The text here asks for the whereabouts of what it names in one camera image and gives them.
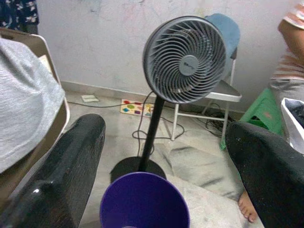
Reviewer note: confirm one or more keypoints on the white power strip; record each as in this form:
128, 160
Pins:
89, 98

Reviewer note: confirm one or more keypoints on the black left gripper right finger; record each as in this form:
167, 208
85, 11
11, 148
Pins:
273, 185

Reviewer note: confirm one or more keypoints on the purple plastic bin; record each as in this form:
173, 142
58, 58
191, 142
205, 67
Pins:
142, 204

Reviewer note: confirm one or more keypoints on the grey heathered cloth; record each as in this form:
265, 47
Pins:
23, 99

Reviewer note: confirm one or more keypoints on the colourful shape puzzle board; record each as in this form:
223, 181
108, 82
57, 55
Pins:
133, 108

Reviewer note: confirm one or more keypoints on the grey standing fan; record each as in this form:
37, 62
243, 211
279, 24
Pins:
185, 64

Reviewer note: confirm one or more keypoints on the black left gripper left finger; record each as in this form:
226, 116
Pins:
59, 178

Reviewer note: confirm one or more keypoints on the blue cloth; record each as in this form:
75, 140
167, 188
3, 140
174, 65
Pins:
228, 31

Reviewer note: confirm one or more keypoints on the brown folding chair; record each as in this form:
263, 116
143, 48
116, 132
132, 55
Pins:
60, 123

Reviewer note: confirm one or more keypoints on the grey metal folding chair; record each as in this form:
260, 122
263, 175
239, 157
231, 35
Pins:
221, 92

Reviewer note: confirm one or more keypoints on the white plastic bag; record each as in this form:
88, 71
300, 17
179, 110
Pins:
292, 123

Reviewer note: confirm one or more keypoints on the person's bare foot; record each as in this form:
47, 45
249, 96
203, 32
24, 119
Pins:
248, 209

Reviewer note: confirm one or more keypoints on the dark floral cloth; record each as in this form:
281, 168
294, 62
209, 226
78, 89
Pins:
16, 12

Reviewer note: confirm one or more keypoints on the green plastic stool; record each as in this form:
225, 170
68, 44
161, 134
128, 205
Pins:
259, 111

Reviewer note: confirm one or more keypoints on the person's striped shirt torso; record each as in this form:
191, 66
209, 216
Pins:
289, 69

